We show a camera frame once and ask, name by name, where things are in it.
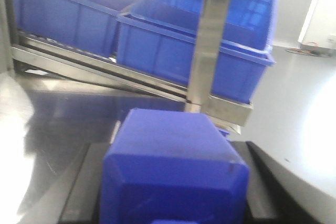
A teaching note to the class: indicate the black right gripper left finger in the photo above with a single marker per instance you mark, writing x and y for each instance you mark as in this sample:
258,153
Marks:
82,204

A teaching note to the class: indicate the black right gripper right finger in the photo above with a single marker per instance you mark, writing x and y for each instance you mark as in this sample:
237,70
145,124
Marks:
277,195

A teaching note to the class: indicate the blue plastic bottle part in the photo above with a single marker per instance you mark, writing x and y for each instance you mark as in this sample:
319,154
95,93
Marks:
172,166

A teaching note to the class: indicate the blue bin under shelf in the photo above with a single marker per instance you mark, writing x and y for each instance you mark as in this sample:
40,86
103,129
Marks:
225,133

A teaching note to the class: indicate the blue bin left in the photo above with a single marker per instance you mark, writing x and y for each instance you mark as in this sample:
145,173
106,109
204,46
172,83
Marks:
89,25

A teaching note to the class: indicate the blue bin tilted top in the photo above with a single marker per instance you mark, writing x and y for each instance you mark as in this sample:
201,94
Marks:
250,23

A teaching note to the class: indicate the stainless steel shelf frame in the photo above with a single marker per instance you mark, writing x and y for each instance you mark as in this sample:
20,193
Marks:
197,96

